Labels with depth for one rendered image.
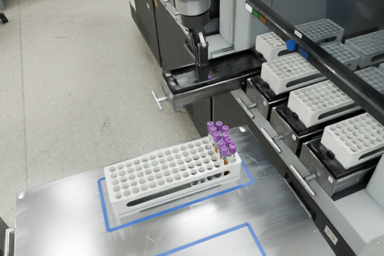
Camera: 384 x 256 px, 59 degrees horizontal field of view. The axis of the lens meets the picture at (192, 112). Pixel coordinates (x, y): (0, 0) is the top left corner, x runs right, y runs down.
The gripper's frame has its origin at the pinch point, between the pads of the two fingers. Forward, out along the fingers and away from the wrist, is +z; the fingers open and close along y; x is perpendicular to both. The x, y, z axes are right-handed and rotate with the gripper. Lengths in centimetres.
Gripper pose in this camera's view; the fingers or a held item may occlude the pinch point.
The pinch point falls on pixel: (202, 70)
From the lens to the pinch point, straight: 102.7
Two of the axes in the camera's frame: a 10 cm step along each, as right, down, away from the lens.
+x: -9.5, 2.9, -1.1
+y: -2.8, -6.6, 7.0
